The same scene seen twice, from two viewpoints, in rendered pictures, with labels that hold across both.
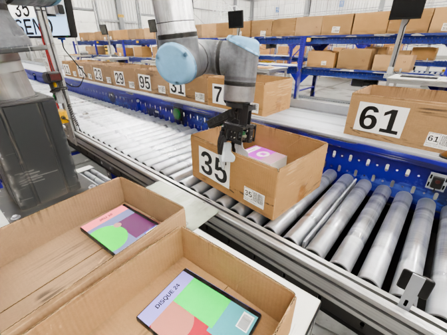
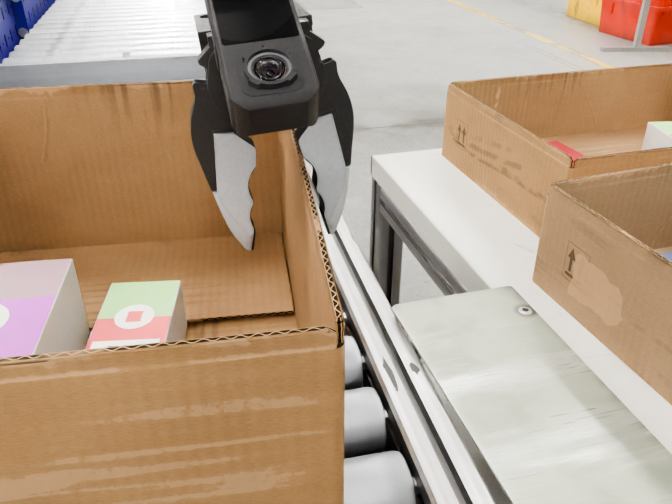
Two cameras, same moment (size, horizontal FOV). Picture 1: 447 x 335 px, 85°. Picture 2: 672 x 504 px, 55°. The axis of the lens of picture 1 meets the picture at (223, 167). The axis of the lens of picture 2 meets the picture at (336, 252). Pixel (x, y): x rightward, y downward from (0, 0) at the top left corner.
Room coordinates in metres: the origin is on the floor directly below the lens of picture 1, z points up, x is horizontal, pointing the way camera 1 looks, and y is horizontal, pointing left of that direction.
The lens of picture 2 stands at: (1.03, 0.24, 1.08)
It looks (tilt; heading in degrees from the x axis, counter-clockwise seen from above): 30 degrees down; 215
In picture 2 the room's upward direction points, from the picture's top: straight up
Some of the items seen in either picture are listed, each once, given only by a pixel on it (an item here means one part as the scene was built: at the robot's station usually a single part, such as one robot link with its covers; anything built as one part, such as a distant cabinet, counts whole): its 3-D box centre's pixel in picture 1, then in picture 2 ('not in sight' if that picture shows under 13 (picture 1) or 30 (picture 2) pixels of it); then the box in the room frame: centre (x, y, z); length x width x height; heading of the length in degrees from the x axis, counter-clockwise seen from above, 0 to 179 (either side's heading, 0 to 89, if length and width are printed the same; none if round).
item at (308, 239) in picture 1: (332, 215); not in sight; (0.67, -0.37, 0.70); 0.46 x 0.01 x 0.09; 138
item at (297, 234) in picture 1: (324, 205); not in sight; (0.69, -0.34, 0.72); 0.52 x 0.05 x 0.05; 138
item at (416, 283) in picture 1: (409, 294); not in sight; (0.32, -0.36, 0.78); 0.05 x 0.01 x 0.11; 48
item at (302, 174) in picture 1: (255, 160); (99, 278); (0.82, -0.12, 0.83); 0.39 x 0.29 x 0.17; 44
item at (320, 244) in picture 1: (344, 213); not in sight; (0.65, -0.39, 0.72); 0.52 x 0.05 x 0.05; 138
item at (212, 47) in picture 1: (201, 57); not in sight; (0.76, 0.06, 1.18); 0.12 x 0.12 x 0.09; 75
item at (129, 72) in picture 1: (139, 76); not in sight; (2.25, 0.73, 0.96); 0.39 x 0.29 x 0.17; 48
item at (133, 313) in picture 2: not in sight; (138, 342); (0.81, -0.10, 0.78); 0.10 x 0.06 x 0.05; 40
